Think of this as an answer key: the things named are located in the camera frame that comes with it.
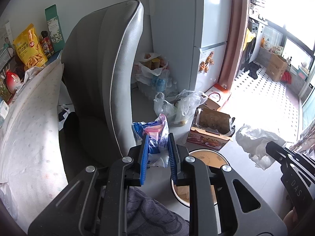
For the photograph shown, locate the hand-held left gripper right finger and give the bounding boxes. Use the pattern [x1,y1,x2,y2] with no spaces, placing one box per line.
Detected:
[167,133,288,236]

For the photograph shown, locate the black wire basket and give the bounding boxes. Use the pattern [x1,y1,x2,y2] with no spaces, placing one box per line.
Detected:
[0,47,16,67]

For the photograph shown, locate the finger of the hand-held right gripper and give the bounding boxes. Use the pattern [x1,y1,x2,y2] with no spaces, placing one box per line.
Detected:
[265,141,293,164]

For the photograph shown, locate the blue printed plastic wrapper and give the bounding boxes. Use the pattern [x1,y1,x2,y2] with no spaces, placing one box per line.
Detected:
[132,113,170,169]

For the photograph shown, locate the black clothes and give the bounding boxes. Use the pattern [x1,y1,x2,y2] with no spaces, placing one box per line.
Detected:
[242,61,261,80]

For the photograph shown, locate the person's right hand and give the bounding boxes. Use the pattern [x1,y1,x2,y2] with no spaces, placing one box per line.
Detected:
[283,208,299,232]

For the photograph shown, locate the tall green box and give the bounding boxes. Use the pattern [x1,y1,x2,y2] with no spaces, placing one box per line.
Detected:
[45,4,66,53]

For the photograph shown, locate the red bag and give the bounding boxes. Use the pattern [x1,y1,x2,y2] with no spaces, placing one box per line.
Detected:
[281,70,293,84]

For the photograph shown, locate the grey chair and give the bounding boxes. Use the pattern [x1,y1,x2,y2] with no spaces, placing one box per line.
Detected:
[60,0,144,168]

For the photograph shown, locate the small red box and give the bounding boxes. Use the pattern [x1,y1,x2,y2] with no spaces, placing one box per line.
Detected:
[39,36,55,58]

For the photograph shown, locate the yellow snack bag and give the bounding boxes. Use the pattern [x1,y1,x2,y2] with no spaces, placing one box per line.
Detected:
[13,24,48,70]

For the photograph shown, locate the dark grey patterned clothing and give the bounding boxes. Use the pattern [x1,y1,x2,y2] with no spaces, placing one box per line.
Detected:
[125,187,190,236]

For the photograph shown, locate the gingerbread fridge magnets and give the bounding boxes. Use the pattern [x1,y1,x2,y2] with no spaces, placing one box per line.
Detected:
[199,52,214,73]

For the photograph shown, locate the large brown cardboard box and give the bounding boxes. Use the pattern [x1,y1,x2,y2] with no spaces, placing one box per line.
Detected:
[265,53,288,81]

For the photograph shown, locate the round white trash bin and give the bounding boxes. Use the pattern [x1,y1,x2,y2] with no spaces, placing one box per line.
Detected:
[171,149,230,208]

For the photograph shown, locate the red white vase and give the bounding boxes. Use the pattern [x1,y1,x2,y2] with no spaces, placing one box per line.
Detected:
[5,70,21,94]

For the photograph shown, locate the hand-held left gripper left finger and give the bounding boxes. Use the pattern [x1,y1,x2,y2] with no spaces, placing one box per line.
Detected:
[28,134,150,236]

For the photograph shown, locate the dried branches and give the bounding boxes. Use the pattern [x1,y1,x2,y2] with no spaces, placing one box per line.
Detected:
[288,122,315,153]

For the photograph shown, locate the white bag of boxes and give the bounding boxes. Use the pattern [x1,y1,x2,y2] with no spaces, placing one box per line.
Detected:
[134,52,170,84]

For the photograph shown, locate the white floral tablecloth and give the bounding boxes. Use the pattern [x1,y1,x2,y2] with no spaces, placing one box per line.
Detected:
[0,59,69,222]

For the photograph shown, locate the pack of water bottles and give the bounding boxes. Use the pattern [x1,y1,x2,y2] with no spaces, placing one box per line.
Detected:
[138,71,179,99]

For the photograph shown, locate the tall white carton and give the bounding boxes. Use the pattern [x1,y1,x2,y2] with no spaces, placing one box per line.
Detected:
[0,21,13,50]

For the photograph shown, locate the white fridge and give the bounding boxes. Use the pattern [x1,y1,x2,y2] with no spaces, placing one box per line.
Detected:
[148,0,233,99]

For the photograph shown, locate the clear plastic bag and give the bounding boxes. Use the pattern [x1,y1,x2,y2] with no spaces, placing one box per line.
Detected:
[154,90,208,127]

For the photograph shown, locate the open red printed cardboard box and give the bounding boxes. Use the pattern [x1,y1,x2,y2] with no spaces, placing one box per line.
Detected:
[186,108,236,151]

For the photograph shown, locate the white plastic bag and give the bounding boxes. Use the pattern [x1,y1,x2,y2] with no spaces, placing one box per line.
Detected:
[235,124,287,171]
[23,65,46,83]

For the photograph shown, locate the grey washing machine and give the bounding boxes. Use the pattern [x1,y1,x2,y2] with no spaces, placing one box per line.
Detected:
[242,17,265,65]

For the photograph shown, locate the black kitchen shelf rack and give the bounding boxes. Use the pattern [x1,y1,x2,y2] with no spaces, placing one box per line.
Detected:
[248,0,267,20]

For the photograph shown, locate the red white flat box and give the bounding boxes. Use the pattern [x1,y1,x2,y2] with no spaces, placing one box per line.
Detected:
[204,83,232,111]

